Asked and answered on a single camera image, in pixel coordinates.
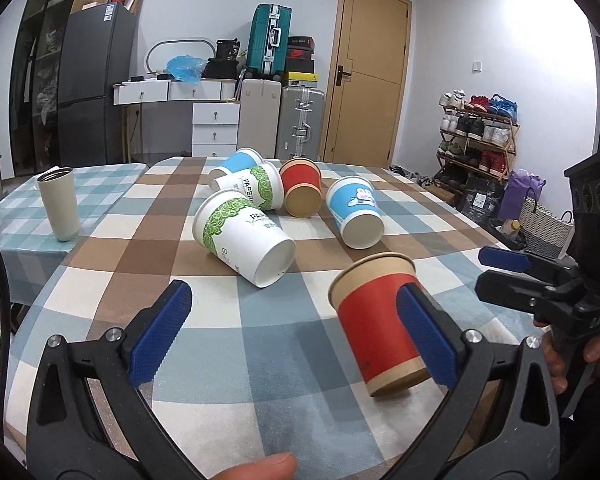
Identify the checked tablecloth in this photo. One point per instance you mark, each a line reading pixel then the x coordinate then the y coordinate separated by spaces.
pixel 253 372

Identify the black shoe boxes stack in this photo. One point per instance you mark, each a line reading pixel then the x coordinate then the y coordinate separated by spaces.
pixel 300 54

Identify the wooden door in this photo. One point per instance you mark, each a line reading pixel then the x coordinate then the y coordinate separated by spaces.
pixel 366 82

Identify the white drawer desk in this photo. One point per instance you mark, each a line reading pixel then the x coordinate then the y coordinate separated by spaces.
pixel 164 118

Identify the blue white paper cup rear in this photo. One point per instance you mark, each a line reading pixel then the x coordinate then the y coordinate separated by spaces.
pixel 243 158

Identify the left hand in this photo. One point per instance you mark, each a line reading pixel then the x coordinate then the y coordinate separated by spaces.
pixel 281 466

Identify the white green paper cup rear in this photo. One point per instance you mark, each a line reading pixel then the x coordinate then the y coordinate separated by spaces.
pixel 261 184

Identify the red paper cup rear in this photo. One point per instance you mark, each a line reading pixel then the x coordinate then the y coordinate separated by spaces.
pixel 302 187

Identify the blue plastic bag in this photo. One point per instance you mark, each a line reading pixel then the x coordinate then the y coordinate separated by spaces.
pixel 186 68

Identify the right hand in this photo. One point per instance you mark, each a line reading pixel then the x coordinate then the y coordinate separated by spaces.
pixel 557 365

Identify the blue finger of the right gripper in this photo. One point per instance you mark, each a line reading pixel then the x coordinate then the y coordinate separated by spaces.
pixel 504 259

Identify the black bag on desk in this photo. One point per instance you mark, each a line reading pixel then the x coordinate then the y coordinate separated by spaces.
pixel 224 63

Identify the blue bunny paper cup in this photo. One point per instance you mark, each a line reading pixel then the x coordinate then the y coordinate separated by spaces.
pixel 352 203

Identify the oval mirror frame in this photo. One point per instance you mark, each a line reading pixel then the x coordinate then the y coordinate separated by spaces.
pixel 159 54

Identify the beige suitcase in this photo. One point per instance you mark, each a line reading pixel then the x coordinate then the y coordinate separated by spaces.
pixel 258 116

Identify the black refrigerator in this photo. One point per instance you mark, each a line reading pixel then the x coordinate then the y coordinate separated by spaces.
pixel 95 55

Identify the wooden shoe rack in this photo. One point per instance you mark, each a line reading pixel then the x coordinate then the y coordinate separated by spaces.
pixel 478 134

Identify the red paper cup with label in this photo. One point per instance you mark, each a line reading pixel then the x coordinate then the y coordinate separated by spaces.
pixel 364 298

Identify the white green paper cup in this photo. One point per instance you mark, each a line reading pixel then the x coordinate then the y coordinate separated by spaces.
pixel 261 184
pixel 242 236

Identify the yellow box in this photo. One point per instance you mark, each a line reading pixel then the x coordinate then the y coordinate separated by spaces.
pixel 302 79

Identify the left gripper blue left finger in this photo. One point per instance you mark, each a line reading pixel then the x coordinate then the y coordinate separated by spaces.
pixel 66 437

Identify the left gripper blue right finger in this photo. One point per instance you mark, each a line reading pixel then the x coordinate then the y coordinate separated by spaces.
pixel 521 436

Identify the woven tote bag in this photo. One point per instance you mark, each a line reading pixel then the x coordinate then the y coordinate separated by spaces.
pixel 546 235

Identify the beige tumbler cup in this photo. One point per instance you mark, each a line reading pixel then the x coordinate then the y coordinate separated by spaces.
pixel 59 199

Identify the white green paper cup front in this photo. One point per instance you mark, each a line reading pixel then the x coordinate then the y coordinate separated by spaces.
pixel 242 236

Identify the silver suitcase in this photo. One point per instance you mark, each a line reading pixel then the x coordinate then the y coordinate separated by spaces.
pixel 300 123

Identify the teal suitcase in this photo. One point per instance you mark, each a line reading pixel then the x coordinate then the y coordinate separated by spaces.
pixel 268 40

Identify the purple bag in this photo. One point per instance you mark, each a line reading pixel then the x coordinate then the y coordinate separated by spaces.
pixel 521 184

